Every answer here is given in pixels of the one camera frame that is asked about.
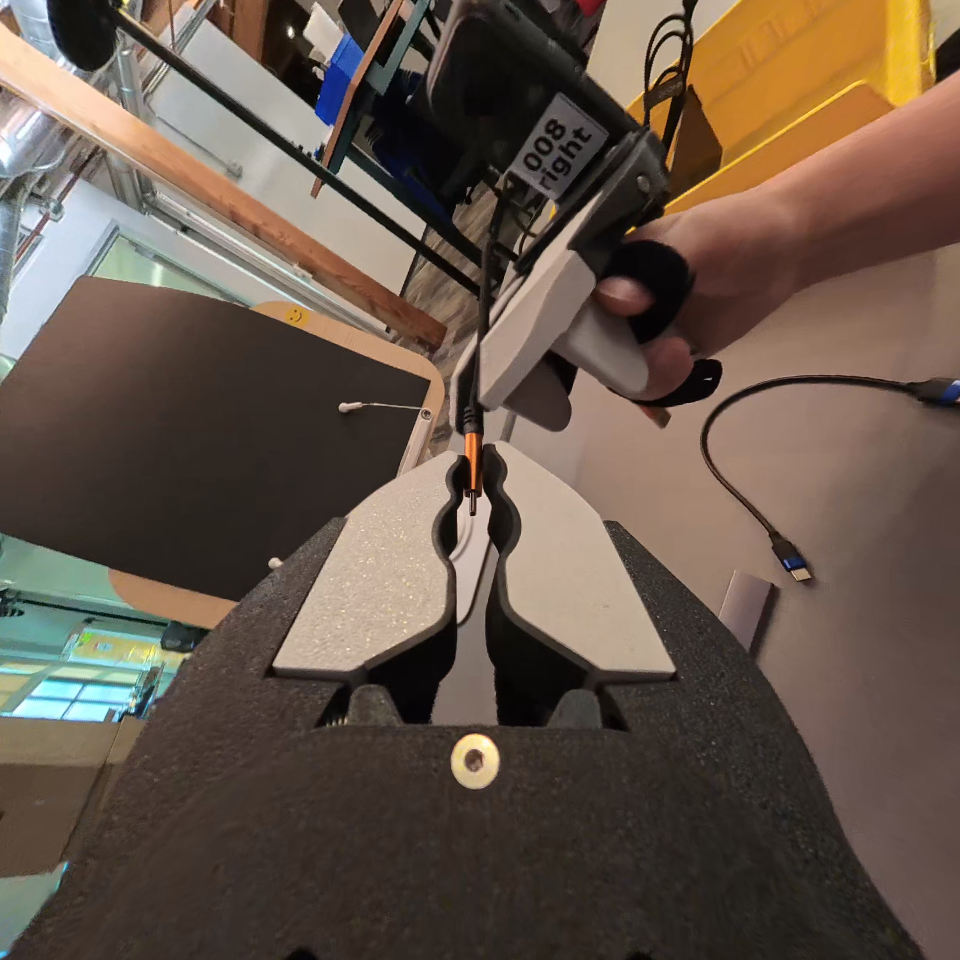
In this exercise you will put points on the wooden board with black panel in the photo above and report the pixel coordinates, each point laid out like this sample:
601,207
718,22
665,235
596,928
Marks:
187,420

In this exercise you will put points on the wooden top desk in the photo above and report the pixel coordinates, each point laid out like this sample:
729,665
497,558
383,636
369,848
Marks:
375,67

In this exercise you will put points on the silver ventilation ducts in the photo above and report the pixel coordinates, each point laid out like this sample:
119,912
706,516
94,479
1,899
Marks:
22,142

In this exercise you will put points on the person's right hand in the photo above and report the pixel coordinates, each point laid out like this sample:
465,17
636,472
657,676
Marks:
742,255

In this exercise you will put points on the blue plastic bin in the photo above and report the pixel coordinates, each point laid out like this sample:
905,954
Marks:
337,82

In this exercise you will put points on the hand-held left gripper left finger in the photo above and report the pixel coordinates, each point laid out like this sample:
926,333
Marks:
375,585

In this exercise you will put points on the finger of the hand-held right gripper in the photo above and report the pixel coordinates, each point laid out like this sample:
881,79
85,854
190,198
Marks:
466,375
540,315

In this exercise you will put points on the black boom pole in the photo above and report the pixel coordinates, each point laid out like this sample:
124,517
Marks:
300,150

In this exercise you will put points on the plain brown cardboard box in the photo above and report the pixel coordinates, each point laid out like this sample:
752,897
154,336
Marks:
45,787

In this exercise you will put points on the white paper strip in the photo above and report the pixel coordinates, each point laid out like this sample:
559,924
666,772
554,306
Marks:
746,611

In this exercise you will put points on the yellow plastic bin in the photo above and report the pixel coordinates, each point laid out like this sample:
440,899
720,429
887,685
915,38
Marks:
787,67

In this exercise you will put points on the person's right forearm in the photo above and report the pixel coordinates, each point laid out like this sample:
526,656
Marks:
885,180

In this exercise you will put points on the black fuzzy microphone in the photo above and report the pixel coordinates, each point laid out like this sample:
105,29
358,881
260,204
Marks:
82,30

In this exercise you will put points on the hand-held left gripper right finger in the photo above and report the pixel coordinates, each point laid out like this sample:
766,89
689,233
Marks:
585,592

